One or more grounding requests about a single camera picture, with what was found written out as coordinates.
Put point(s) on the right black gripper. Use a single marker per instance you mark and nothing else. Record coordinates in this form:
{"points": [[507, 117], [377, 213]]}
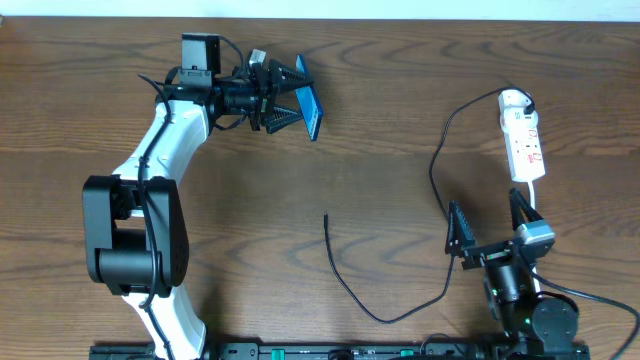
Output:
{"points": [[489, 252]]}

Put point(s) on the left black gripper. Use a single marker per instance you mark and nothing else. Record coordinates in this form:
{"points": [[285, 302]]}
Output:
{"points": [[258, 98]]}

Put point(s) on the blue screen Samsung smartphone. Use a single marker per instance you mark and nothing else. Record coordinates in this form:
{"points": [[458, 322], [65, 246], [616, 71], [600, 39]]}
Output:
{"points": [[311, 110]]}

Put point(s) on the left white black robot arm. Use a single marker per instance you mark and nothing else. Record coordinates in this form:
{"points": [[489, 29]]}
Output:
{"points": [[136, 239]]}

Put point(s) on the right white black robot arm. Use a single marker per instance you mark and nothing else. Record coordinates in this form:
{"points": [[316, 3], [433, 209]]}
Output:
{"points": [[536, 324]]}

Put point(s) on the white power strip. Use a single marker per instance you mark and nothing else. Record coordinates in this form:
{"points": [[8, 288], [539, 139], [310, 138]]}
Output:
{"points": [[523, 147]]}

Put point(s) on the white USB wall charger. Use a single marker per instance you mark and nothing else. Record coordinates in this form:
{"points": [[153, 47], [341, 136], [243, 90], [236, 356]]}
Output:
{"points": [[516, 98]]}

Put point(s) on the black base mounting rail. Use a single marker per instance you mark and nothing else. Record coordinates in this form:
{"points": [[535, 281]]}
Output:
{"points": [[252, 351]]}

